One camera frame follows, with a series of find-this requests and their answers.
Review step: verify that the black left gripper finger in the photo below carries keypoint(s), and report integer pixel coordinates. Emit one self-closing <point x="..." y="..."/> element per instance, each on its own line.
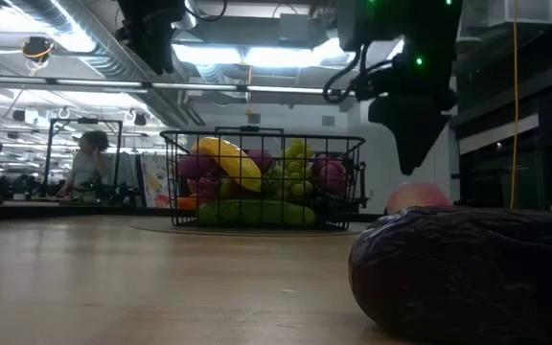
<point x="161" y="48"/>

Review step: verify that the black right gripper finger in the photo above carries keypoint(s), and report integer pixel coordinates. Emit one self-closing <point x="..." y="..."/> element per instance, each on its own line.
<point x="415" y="129"/>

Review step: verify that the pink peach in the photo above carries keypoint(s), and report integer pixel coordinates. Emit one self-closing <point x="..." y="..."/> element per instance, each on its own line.
<point x="417" y="196"/>

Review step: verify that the purple grape bunch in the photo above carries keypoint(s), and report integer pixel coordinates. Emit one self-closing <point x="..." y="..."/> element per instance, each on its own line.
<point x="331" y="175"/>

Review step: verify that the green grape bunch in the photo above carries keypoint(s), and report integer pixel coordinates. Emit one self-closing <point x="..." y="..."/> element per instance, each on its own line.
<point x="295" y="167"/>

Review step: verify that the yellow banana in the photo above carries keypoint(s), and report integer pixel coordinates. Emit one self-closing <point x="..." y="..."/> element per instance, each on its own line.
<point x="230" y="160"/>

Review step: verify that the orange tomatoes with green stem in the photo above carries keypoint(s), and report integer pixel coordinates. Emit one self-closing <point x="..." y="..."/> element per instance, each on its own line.
<point x="187" y="203"/>

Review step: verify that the green cucumber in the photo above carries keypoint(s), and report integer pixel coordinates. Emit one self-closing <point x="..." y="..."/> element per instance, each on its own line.
<point x="257" y="214"/>

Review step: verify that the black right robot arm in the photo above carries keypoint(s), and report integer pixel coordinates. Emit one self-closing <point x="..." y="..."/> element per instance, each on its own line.
<point x="400" y="24"/>

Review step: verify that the long ceiling light bar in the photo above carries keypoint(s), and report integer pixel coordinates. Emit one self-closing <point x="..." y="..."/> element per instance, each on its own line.
<point x="209" y="87"/>

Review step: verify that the white ceiling unit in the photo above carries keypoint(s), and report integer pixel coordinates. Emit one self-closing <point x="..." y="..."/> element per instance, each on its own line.
<point x="506" y="12"/>

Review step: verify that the colourful fruit poster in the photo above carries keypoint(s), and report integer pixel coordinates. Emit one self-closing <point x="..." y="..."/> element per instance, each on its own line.
<point x="154" y="179"/>

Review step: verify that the person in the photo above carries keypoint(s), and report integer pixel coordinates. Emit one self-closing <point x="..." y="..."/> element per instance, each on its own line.
<point x="86" y="167"/>

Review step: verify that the dark purple eggplant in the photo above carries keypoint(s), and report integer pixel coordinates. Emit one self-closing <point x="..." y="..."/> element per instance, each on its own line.
<point x="472" y="278"/>

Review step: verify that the round metal air duct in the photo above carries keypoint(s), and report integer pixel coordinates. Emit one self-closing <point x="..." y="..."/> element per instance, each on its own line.
<point x="185" y="16"/>

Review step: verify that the square wall vent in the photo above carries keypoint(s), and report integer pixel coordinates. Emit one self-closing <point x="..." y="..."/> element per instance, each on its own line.
<point x="328" y="121"/>
<point x="254" y="119"/>

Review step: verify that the black metal frame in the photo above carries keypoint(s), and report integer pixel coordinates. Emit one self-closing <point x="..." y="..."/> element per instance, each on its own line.
<point x="84" y="120"/>
<point x="249" y="128"/>

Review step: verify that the black dome ceiling camera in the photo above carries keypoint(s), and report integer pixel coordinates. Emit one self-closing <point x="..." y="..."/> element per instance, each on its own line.
<point x="36" y="48"/>

